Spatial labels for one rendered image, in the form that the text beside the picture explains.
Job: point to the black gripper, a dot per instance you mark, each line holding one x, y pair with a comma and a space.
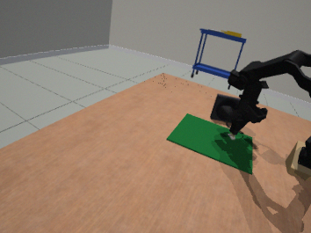
235, 115

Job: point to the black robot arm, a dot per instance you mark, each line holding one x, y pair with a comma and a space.
248, 79

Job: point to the green circuit board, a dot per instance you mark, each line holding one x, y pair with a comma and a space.
214, 141

